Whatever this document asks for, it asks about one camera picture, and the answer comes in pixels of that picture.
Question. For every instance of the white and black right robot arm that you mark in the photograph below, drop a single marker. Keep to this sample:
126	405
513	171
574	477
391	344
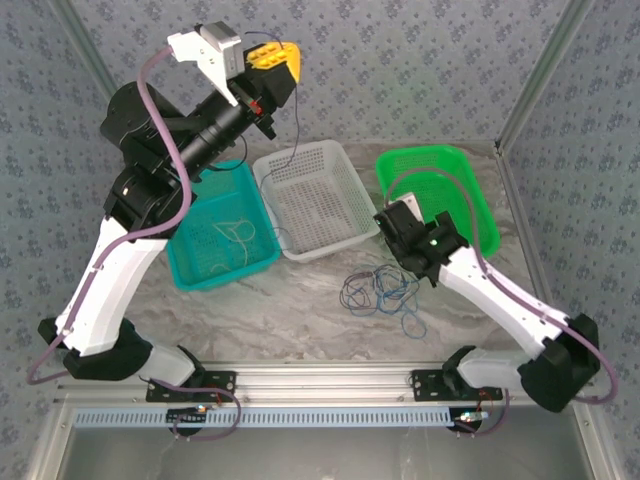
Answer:
485	290

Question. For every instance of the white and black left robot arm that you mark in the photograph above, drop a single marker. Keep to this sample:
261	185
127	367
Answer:
115	280

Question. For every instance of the green plastic basket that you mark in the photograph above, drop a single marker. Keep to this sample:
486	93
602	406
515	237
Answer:
450	165

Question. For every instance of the white plastic basket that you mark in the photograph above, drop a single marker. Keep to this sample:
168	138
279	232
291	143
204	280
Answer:
320	210

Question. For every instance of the teal plastic basket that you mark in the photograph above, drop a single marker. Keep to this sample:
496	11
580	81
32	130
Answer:
225	200

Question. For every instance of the small black controller board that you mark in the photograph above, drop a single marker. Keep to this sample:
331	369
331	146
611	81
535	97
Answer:
187	419
470	420

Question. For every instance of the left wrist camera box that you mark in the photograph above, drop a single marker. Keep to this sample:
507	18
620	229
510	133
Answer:
220	42

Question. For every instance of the aluminium frame post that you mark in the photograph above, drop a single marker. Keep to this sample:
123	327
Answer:
545	70
82	45

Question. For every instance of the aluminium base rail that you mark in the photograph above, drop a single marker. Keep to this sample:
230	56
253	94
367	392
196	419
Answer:
325	382

